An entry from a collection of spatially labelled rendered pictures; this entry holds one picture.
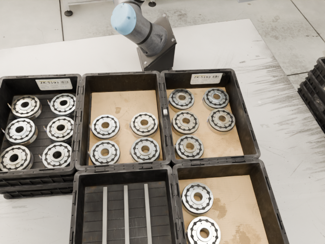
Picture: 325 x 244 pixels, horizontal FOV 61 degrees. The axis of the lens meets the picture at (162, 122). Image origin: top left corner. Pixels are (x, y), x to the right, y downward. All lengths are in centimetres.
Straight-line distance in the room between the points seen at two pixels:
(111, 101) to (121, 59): 39
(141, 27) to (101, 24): 162
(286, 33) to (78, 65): 216
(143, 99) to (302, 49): 209
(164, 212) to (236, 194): 25
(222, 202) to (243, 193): 8
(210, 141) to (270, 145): 33
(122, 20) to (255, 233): 93
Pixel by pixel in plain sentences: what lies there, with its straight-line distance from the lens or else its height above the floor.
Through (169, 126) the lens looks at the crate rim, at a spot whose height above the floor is 93.
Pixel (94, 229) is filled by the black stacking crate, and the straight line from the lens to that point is 94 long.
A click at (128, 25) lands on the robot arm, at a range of 121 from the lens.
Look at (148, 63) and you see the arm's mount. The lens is 133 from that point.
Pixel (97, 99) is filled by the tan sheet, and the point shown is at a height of 83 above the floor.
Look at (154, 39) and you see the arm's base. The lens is 129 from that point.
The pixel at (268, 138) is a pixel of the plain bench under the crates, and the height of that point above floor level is 70.
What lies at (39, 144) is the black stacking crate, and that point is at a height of 83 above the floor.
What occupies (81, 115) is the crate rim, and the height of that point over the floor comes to 93.
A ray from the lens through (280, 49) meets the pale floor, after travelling 288.
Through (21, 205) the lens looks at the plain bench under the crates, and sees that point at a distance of 117.
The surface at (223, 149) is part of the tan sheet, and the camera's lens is 106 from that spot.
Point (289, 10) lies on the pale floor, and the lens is 340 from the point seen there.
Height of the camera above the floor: 174
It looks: 57 degrees down
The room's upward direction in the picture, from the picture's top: 6 degrees clockwise
